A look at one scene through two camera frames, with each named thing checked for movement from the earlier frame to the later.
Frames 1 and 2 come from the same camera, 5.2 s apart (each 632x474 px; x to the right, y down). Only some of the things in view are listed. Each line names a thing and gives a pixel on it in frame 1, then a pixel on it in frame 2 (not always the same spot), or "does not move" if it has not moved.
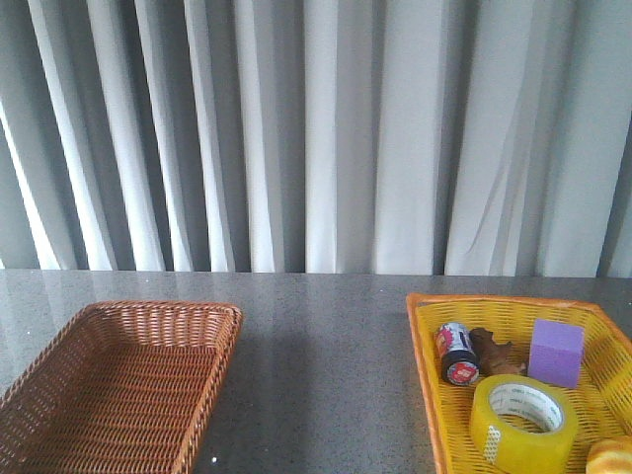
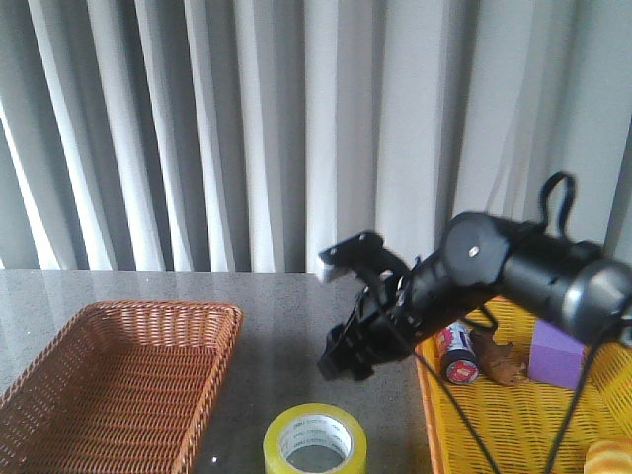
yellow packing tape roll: [520, 424] → [315, 424]
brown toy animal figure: [497, 358] does not move
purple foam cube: [556, 352] does not move
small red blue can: [454, 348] does not move
